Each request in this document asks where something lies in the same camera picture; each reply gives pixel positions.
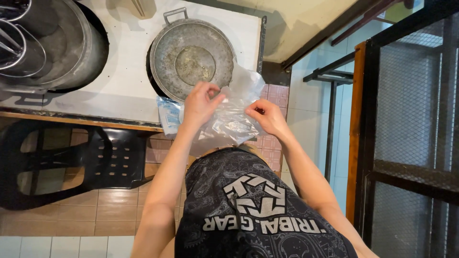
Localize clear plastic bag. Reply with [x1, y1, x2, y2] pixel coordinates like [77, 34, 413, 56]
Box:
[190, 59, 268, 155]

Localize round metal wok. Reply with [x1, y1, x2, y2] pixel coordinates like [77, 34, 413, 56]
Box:
[149, 7, 237, 102]

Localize large metal pot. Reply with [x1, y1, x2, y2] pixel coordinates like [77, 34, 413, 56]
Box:
[0, 0, 109, 94]

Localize black wire mesh door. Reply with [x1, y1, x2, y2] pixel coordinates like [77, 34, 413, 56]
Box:
[355, 0, 459, 258]

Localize person's right hand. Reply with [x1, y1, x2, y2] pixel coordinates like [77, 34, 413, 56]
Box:
[245, 99, 291, 138]

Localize person's black printed shirt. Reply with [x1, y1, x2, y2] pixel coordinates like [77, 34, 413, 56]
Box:
[175, 147, 359, 258]

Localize black plastic chair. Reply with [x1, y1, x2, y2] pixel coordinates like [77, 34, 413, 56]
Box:
[0, 120, 160, 211]

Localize pack of clear plastic bags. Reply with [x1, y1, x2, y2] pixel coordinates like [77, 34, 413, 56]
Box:
[156, 96, 185, 140]

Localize black metal table frame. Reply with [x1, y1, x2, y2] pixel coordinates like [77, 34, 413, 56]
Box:
[303, 52, 355, 183]

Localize brown wooden door frame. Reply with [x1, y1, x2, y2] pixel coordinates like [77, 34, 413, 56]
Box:
[346, 41, 367, 226]

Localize metal strainer baskets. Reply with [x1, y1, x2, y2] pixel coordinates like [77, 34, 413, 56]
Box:
[0, 0, 47, 79]

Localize person's left hand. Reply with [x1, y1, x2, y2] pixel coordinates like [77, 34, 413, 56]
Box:
[182, 81, 226, 130]

